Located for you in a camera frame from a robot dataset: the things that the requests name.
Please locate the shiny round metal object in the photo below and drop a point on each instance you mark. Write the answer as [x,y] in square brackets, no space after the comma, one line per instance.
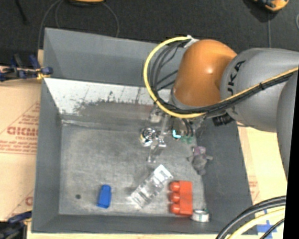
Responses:
[148,136]

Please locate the purple-grey toy animal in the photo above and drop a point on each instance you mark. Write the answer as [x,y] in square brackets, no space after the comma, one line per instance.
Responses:
[200,160]

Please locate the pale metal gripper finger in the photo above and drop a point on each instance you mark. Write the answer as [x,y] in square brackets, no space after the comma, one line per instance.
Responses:
[155,151]

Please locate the grey metal bin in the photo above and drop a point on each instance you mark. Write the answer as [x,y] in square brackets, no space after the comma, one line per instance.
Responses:
[95,158]

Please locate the clear plastic bottle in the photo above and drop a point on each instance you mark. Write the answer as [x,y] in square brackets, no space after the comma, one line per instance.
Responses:
[150,187]

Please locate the blue block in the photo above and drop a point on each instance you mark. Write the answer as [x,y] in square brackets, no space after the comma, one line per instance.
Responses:
[104,196]

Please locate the black cylinder on white bracket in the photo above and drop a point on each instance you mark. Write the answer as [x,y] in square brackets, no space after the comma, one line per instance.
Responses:
[221,119]

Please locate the orange-red toy brick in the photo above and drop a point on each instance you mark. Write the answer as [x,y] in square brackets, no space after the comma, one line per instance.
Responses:
[184,198]

